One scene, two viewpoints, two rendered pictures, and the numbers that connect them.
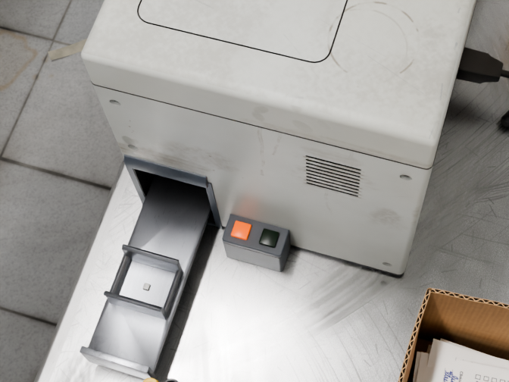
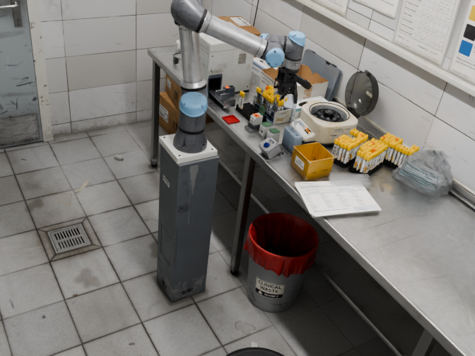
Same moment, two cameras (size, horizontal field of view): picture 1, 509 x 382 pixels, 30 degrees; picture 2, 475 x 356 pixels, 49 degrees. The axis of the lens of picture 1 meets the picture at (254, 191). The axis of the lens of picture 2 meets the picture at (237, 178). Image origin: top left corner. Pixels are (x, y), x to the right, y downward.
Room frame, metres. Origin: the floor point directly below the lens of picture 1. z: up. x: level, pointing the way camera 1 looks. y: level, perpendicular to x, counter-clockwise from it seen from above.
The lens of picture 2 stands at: (-1.07, 2.20, 2.15)
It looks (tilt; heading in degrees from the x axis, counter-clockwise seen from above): 35 degrees down; 300
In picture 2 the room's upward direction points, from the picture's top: 8 degrees clockwise
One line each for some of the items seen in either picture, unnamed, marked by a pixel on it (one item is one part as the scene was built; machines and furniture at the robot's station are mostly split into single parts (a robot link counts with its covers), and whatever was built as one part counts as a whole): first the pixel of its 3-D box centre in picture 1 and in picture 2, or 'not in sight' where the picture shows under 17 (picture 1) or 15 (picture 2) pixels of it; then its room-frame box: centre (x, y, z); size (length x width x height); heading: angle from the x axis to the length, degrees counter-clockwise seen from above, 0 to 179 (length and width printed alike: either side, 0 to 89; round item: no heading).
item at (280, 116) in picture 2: not in sight; (271, 108); (0.04, 0.02, 0.91); 0.20 x 0.10 x 0.07; 155
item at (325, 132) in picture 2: not in sight; (324, 123); (-0.25, 0.01, 0.94); 0.30 x 0.24 x 0.12; 56
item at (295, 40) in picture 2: not in sight; (294, 45); (-0.13, 0.24, 1.36); 0.09 x 0.08 x 0.11; 35
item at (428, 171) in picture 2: not in sight; (427, 164); (-0.78, 0.07, 0.97); 0.26 x 0.17 x 0.19; 170
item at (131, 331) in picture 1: (154, 263); (220, 94); (0.31, 0.11, 0.92); 0.21 x 0.07 x 0.05; 155
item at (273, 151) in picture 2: not in sight; (273, 147); (-0.17, 0.36, 0.92); 0.13 x 0.07 x 0.08; 65
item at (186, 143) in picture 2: not in sight; (191, 135); (0.13, 0.58, 0.95); 0.15 x 0.15 x 0.10
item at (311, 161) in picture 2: not in sight; (312, 161); (-0.36, 0.35, 0.93); 0.13 x 0.13 x 0.10; 61
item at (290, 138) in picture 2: not in sight; (291, 140); (-0.21, 0.26, 0.93); 0.10 x 0.07 x 0.10; 149
